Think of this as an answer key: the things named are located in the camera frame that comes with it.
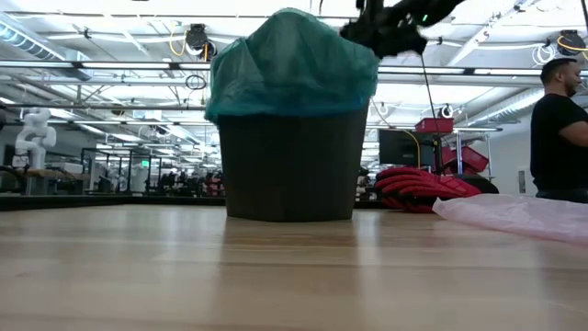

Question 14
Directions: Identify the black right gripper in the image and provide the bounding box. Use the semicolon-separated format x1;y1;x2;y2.
338;17;429;61

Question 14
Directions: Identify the teal trash bag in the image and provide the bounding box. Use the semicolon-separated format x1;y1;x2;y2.
204;6;380;124

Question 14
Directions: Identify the black trash bin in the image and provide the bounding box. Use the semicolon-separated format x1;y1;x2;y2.
216;106;370;223

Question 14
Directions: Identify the red storage bin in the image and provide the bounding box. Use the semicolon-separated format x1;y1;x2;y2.
439;145;491;176
413;117;456;135

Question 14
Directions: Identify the black monitor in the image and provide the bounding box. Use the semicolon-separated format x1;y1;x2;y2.
378;129;435;168

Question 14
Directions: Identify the metal rack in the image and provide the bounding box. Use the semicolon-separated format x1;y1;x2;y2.
452;126;505;181

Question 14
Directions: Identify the person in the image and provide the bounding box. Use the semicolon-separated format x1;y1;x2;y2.
529;57;588;205

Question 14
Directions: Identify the wooden workbench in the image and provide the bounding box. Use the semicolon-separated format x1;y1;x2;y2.
0;166;92;197

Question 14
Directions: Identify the thin black hanging cable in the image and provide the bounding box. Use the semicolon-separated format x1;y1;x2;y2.
419;53;441;140

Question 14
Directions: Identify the black ceiling cable reel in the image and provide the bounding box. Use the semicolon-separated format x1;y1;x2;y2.
555;29;588;58
184;22;219;62

